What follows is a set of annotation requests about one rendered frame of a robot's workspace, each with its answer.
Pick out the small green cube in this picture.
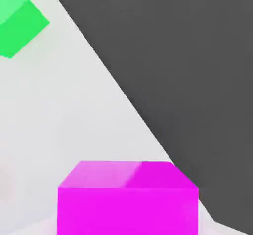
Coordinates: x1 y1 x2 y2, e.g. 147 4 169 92
0 0 51 59

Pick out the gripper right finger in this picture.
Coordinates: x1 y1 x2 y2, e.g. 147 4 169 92
198 212 253 235

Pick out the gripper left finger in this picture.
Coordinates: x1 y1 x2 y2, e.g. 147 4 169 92
3 212 58 235

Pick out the small magenta cube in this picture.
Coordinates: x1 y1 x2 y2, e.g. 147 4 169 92
57 160 200 235

